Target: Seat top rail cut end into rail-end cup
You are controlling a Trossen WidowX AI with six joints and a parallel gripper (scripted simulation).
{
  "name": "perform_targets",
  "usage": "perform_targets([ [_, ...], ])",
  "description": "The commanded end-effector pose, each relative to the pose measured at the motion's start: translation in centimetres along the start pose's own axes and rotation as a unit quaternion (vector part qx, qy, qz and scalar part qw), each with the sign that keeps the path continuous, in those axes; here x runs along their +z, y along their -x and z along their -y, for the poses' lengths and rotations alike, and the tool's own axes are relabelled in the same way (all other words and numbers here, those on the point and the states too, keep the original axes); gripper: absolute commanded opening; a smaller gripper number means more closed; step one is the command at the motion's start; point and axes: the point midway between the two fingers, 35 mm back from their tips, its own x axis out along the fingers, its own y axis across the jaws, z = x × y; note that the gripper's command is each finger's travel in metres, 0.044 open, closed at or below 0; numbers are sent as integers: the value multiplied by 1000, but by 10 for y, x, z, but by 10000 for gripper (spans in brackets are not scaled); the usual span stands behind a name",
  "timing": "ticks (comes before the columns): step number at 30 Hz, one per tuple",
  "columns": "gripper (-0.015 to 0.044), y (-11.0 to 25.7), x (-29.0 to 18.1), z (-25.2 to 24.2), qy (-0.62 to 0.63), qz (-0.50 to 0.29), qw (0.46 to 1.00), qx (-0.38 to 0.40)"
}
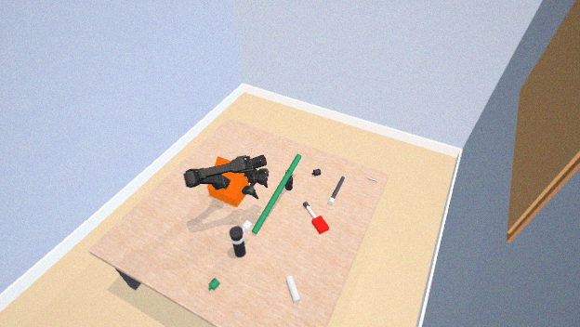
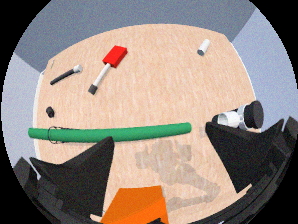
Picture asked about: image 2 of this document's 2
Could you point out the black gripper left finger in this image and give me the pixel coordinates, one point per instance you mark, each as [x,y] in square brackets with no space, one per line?
[84,177]

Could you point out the grey faceted cup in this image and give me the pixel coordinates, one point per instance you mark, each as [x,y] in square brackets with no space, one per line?
[233,118]

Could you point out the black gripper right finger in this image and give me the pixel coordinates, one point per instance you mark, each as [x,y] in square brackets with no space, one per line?
[241,152]

